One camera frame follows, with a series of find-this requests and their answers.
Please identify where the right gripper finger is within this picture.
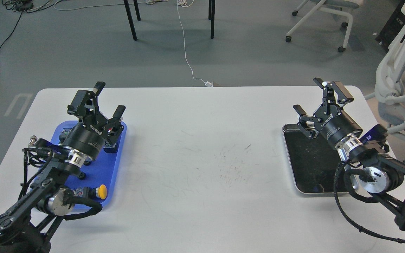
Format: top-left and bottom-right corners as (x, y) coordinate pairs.
(293, 105), (315, 123)
(313, 78), (354, 108)

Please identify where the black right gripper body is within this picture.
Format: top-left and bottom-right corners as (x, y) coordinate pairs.
(299, 105), (363, 149)

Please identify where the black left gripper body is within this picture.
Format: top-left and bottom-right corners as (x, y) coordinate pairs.
(62, 113), (125, 161)

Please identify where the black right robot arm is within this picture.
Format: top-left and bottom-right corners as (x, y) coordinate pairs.
(293, 77), (405, 244)

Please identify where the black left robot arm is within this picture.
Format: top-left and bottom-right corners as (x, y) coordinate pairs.
(0, 82), (125, 253)

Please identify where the blue plastic tray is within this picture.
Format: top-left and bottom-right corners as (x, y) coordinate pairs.
(30, 121), (127, 210)

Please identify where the silver metal tray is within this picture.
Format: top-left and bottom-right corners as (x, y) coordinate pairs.
(282, 124), (341, 197)

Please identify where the white office chair background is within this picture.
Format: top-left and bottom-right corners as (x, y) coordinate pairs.
(285, 0), (360, 53)

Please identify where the black table leg left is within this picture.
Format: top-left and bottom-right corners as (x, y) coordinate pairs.
(123, 0), (141, 41)

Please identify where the black table leg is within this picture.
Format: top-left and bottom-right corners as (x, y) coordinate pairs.
(123, 0), (141, 41)
(208, 0), (216, 39)

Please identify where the black table leg right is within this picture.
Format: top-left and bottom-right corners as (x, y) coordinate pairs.
(208, 0), (216, 39)

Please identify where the red push button switch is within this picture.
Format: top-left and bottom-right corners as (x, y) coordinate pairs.
(103, 127), (122, 153)

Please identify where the yellow push button switch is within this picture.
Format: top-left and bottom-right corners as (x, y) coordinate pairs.
(73, 184), (108, 200)

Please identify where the white power cable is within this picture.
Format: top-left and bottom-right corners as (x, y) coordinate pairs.
(53, 0), (213, 87)

